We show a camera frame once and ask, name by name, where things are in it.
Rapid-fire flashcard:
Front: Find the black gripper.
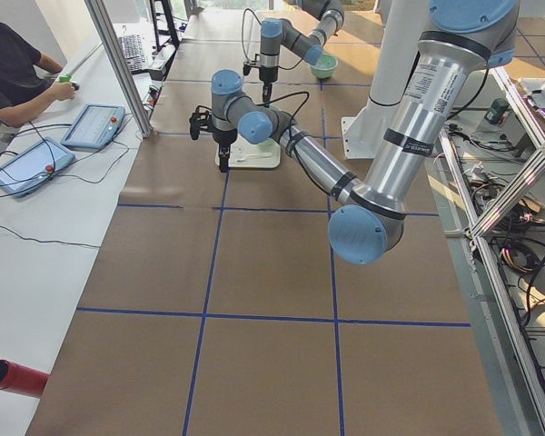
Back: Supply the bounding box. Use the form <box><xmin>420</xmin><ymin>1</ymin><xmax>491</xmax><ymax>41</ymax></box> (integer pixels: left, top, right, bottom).
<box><xmin>259</xmin><ymin>65</ymin><xmax>276</xmax><ymax>102</ymax></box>
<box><xmin>212</xmin><ymin>126</ymin><xmax>237</xmax><ymax>173</ymax></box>

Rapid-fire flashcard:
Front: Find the white plastic spoon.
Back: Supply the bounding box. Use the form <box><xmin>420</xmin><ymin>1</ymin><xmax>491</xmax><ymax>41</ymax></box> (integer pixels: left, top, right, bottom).
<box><xmin>235</xmin><ymin>153</ymin><xmax>273</xmax><ymax>163</ymax></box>

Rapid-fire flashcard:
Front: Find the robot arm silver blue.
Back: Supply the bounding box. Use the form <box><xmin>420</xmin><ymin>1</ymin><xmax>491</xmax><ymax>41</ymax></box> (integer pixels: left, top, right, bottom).
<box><xmin>208</xmin><ymin>1</ymin><xmax>520</xmax><ymax>264</ymax></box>
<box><xmin>256</xmin><ymin>0</ymin><xmax>345</xmax><ymax>104</ymax></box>

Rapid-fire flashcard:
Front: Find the seated person black shirt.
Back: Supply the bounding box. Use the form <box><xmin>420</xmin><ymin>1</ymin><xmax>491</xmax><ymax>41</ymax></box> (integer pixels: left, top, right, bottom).
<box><xmin>0</xmin><ymin>22</ymin><xmax>76</xmax><ymax>128</ymax></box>

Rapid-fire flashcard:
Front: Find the far blue teach pendant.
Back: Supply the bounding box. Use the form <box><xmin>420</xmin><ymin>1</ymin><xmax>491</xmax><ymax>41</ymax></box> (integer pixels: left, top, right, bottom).
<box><xmin>60</xmin><ymin>104</ymin><xmax>125</xmax><ymax>151</ymax></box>

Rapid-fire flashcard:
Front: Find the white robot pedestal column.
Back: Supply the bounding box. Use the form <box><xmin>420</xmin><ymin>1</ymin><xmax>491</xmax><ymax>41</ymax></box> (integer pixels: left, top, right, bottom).
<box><xmin>342</xmin><ymin>0</ymin><xmax>429</xmax><ymax>160</ymax></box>

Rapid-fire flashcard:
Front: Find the green bowl with ice cubes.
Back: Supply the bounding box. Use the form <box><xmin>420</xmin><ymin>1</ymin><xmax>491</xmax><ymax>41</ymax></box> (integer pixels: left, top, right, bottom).
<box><xmin>310</xmin><ymin>53</ymin><xmax>339</xmax><ymax>80</ymax></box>

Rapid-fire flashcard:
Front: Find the red cylinder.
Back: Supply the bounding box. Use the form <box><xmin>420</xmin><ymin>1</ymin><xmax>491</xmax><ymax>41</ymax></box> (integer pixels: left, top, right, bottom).
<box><xmin>0</xmin><ymin>359</ymin><xmax>49</xmax><ymax>398</ymax></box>

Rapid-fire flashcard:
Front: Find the near blue teach pendant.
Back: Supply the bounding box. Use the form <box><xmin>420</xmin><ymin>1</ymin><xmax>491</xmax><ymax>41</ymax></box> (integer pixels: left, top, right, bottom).
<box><xmin>0</xmin><ymin>137</ymin><xmax>75</xmax><ymax>197</ymax></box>

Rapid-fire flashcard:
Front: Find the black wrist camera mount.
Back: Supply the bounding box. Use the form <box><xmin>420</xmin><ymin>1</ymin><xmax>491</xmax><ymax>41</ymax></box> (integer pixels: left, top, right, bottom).
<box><xmin>243</xmin><ymin>54</ymin><xmax>261</xmax><ymax>76</ymax></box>
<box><xmin>189</xmin><ymin>105</ymin><xmax>213</xmax><ymax>141</ymax></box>

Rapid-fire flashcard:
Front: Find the blue teach pendant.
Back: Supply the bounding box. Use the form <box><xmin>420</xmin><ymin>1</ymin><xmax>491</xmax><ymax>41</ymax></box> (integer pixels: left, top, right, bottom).
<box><xmin>60</xmin><ymin>104</ymin><xmax>125</xmax><ymax>151</ymax></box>
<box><xmin>0</xmin><ymin>137</ymin><xmax>75</xmax><ymax>197</ymax></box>

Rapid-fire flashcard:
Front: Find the black keyboard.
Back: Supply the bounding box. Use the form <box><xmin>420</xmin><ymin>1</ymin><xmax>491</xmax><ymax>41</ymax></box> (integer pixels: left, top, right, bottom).
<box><xmin>118</xmin><ymin>35</ymin><xmax>147</xmax><ymax>74</ymax></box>

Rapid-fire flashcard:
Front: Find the aluminium frame post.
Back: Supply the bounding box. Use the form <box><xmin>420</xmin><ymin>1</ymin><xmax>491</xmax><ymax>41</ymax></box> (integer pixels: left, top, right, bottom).
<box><xmin>84</xmin><ymin>0</ymin><xmax>153</xmax><ymax>138</ymax></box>

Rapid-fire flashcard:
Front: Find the cream bear tray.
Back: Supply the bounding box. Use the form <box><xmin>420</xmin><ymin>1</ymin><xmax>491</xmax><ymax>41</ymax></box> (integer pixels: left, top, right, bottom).
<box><xmin>228</xmin><ymin>136</ymin><xmax>281</xmax><ymax>170</ymax></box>

